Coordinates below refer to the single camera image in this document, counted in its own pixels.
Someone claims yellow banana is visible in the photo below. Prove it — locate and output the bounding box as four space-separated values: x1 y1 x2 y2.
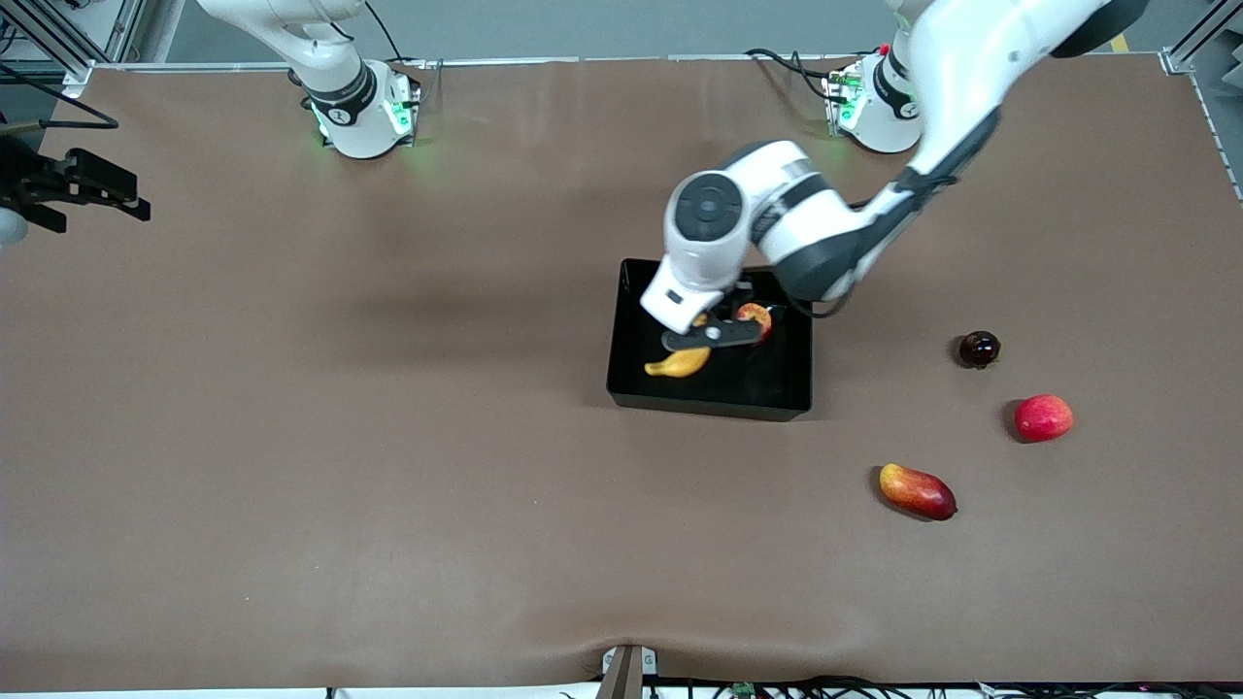
644 311 714 379

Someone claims black plastic box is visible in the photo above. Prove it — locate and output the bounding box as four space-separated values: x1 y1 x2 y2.
606 257 815 422

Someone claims red yellow mango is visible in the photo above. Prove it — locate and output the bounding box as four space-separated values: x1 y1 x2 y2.
879 462 958 522

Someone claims brown table cover sheet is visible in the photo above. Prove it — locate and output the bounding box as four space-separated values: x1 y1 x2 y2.
0 53 1243 692

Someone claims round red fruit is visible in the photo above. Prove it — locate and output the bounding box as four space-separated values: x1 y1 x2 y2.
1015 393 1075 444

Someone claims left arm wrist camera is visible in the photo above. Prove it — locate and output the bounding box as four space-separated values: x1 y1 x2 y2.
662 320 763 351

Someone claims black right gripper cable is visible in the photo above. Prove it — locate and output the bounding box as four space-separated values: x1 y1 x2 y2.
0 63 118 130

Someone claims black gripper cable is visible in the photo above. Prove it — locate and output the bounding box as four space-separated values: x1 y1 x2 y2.
0 63 118 130
782 170 919 320

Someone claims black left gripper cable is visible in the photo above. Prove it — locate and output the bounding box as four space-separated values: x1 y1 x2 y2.
782 170 919 320

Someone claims aluminium frame with black bars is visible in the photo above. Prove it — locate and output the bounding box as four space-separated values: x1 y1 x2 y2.
0 0 147 98

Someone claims black left arm base cable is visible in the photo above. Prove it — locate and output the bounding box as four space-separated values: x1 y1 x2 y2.
746 47 856 98

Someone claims black arm base cable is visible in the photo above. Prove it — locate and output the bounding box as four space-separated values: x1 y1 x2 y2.
364 0 433 74
746 47 856 98

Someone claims black right arm base cable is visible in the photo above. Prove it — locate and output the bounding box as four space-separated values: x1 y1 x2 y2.
364 0 433 74

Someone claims aluminium frame corner post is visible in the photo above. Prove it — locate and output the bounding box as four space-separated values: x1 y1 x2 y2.
1160 0 1243 200

